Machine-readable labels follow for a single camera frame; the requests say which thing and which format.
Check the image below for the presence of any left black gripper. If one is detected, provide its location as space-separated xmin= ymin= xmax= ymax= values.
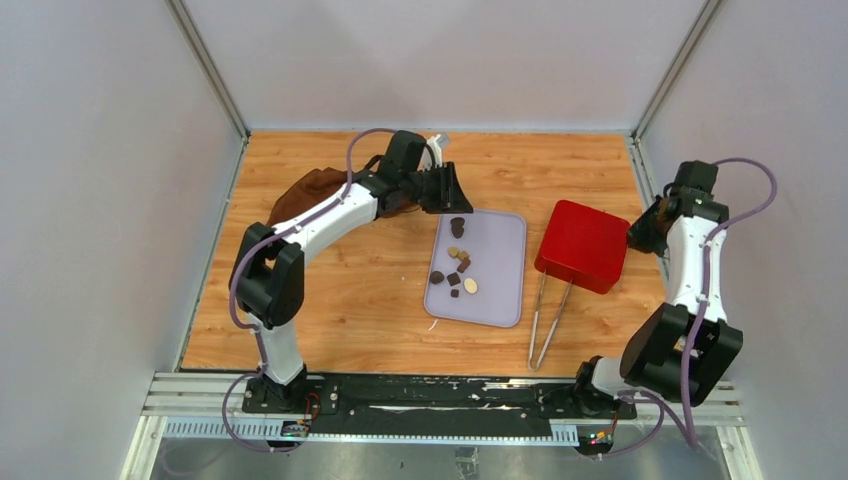
xmin=400 ymin=162 xmax=473 ymax=215

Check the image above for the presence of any brown cloth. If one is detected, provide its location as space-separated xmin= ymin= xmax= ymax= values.
xmin=266 ymin=167 xmax=347 ymax=226

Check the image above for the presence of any dark round chocolate left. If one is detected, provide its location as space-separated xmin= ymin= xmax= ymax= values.
xmin=429 ymin=271 xmax=444 ymax=285

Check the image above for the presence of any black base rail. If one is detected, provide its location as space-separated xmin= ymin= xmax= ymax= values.
xmin=241 ymin=373 xmax=636 ymax=439

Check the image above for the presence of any red box with white liners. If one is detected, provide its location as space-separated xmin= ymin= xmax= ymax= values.
xmin=534 ymin=256 xmax=624 ymax=295

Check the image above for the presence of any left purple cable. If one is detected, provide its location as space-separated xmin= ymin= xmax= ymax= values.
xmin=221 ymin=127 xmax=399 ymax=455

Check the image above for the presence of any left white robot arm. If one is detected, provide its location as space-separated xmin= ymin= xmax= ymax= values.
xmin=228 ymin=129 xmax=474 ymax=413

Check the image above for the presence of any lavender tray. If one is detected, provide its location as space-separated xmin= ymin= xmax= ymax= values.
xmin=424 ymin=209 xmax=527 ymax=328

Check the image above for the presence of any white oval chocolate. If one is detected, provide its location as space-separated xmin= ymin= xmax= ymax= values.
xmin=463 ymin=278 xmax=478 ymax=294

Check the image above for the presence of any red box lid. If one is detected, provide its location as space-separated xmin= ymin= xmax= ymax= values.
xmin=535 ymin=200 xmax=630 ymax=259

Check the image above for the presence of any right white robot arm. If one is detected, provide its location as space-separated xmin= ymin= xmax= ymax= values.
xmin=570 ymin=160 xmax=744 ymax=418

